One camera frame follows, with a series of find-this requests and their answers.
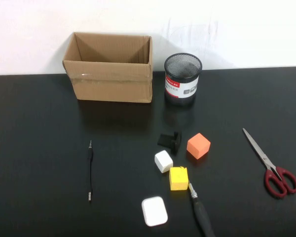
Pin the black plastic bracket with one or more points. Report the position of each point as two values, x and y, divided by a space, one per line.
166 140

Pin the black mesh pen holder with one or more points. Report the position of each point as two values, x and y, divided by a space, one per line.
180 86

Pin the black flexible bit extension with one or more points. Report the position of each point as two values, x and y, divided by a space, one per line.
90 170

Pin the open brown cardboard box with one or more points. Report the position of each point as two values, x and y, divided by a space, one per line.
108 79

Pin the flat white rounded block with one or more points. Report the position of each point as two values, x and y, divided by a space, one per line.
154 211

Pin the yellow foam cube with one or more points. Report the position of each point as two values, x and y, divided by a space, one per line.
178 179

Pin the small white cube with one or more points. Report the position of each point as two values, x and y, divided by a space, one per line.
163 161

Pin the orange foam cube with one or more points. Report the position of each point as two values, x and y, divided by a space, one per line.
197 146

